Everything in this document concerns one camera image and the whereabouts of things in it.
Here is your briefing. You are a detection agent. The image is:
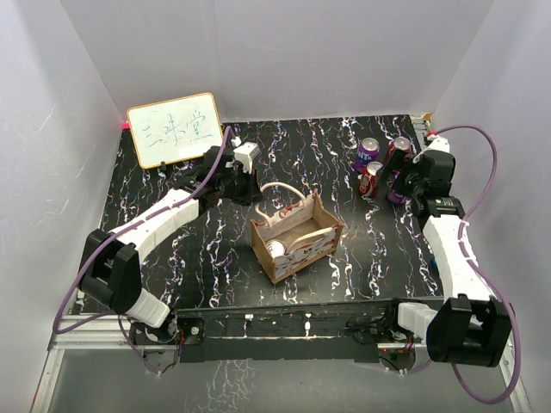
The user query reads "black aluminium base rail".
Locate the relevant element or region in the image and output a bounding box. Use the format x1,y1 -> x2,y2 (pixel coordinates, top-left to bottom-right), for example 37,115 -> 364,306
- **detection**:
32,296 -> 530,413

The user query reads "small framed whiteboard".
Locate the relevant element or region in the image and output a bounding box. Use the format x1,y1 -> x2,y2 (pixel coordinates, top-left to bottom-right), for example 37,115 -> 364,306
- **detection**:
127,92 -> 223,170

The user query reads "red Coca-Cola can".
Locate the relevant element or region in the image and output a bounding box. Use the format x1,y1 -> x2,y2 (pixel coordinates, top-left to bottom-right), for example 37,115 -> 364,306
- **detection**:
359,161 -> 383,198
383,136 -> 411,163

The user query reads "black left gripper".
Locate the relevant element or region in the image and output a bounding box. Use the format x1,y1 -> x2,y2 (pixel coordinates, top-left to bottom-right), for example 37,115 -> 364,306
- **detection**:
218,165 -> 264,207

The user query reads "red soda can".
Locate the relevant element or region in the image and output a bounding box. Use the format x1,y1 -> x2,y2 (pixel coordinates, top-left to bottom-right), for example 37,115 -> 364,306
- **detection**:
266,239 -> 286,257

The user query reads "blue lidded jar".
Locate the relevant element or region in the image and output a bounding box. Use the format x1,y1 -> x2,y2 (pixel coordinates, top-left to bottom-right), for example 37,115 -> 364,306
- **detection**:
430,256 -> 439,273

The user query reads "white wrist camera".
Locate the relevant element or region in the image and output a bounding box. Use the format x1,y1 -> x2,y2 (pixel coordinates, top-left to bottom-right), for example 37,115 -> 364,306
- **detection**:
412,132 -> 450,163
232,137 -> 260,174

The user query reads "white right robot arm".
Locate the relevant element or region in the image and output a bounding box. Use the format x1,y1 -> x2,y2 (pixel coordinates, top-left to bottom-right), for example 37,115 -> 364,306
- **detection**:
377,149 -> 511,367

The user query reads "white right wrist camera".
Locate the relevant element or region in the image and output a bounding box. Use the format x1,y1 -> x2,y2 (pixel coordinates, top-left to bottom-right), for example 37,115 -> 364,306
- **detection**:
412,132 -> 450,163

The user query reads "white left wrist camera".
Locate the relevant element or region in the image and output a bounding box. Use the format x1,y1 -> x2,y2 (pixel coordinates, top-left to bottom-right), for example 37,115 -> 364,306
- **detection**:
232,137 -> 260,174

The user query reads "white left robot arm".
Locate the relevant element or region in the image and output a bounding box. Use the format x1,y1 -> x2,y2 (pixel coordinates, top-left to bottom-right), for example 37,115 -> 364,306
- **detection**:
77,142 -> 263,343

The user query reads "patterned canvas tote bag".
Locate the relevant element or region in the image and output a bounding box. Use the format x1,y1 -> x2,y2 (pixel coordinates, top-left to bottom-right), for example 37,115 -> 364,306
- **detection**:
251,182 -> 344,285

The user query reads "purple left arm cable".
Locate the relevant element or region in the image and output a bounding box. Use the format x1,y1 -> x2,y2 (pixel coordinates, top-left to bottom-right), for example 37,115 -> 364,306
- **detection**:
53,126 -> 238,374

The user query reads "purple Fanta can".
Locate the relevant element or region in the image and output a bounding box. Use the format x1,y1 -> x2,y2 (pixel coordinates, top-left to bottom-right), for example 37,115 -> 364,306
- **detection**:
387,171 -> 406,206
353,138 -> 380,173

